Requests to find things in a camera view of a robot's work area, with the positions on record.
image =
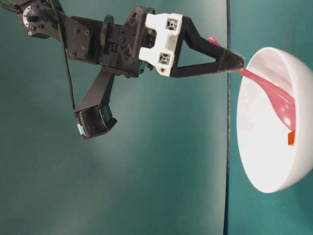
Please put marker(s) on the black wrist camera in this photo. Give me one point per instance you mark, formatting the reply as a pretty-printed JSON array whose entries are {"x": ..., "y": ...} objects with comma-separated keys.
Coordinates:
[{"x": 93, "y": 112}]

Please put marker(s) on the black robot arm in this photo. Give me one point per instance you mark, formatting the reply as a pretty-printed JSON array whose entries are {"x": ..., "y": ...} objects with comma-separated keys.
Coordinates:
[{"x": 81, "y": 36}]

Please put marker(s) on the pink plastic spoon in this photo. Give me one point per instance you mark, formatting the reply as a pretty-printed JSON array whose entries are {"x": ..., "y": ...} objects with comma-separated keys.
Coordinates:
[{"x": 282, "y": 102}]

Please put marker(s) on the small red block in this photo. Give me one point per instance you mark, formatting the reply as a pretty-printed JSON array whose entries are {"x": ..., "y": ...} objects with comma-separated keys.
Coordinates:
[{"x": 291, "y": 138}]

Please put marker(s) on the white round bowl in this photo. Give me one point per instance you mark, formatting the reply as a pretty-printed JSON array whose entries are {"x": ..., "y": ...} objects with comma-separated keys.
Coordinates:
[{"x": 270, "y": 163}]

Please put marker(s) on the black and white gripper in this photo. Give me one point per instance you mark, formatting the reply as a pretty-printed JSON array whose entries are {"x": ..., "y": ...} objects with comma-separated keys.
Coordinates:
[{"x": 149, "y": 38}]

